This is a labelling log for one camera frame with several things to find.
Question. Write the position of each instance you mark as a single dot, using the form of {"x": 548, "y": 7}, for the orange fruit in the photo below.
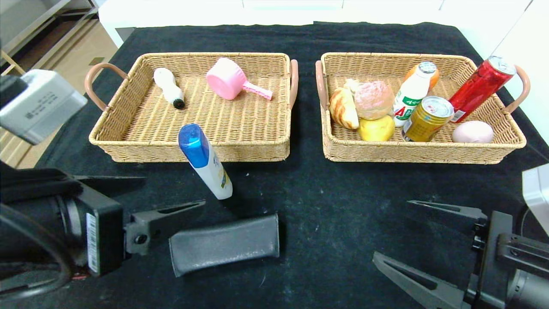
{"x": 434, "y": 79}

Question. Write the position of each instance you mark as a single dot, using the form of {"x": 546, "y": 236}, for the striped croissant bread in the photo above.
{"x": 341, "y": 109}

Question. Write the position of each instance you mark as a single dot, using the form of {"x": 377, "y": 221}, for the wicker basket holding food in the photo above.
{"x": 386, "y": 150}

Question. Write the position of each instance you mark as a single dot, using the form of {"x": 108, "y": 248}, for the round cream puff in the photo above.
{"x": 373, "y": 101}

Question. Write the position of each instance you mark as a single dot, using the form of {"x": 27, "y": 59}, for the black leather pouch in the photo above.
{"x": 223, "y": 245}

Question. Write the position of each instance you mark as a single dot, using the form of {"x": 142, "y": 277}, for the grey shelf unit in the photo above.
{"x": 21, "y": 21}

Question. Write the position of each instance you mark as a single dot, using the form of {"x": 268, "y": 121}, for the white AD milk bottle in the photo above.
{"x": 411, "y": 96}

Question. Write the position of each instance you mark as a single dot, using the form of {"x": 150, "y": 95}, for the white shampoo bottle blue cap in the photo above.
{"x": 206, "y": 163}

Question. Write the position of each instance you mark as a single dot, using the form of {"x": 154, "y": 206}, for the black table cloth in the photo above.
{"x": 343, "y": 206}

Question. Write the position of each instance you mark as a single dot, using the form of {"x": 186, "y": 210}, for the golden drink can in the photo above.
{"x": 424, "y": 122}

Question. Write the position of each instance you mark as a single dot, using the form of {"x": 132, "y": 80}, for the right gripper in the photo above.
{"x": 494, "y": 253}

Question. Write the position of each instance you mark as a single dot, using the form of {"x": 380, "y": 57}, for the long ridged pastry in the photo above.
{"x": 351, "y": 85}

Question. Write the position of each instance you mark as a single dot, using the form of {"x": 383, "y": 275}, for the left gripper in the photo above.
{"x": 102, "y": 237}

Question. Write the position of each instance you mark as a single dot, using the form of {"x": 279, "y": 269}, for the pink plastic scoop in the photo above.
{"x": 225, "y": 79}

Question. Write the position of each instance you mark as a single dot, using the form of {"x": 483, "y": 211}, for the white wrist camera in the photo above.
{"x": 538, "y": 193}
{"x": 43, "y": 105}

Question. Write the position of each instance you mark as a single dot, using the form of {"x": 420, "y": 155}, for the pale pink egg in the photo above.
{"x": 472, "y": 132}

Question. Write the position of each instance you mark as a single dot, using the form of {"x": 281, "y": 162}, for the white brush bottle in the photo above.
{"x": 168, "y": 88}

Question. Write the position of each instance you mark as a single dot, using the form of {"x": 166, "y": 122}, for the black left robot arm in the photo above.
{"x": 30, "y": 223}

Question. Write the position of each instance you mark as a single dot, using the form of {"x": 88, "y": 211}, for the red drink can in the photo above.
{"x": 480, "y": 88}

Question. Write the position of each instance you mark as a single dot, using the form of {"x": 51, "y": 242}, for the yellow lemon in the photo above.
{"x": 377, "y": 129}

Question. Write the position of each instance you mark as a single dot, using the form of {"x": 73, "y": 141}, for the wicker basket holding toiletries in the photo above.
{"x": 240, "y": 124}

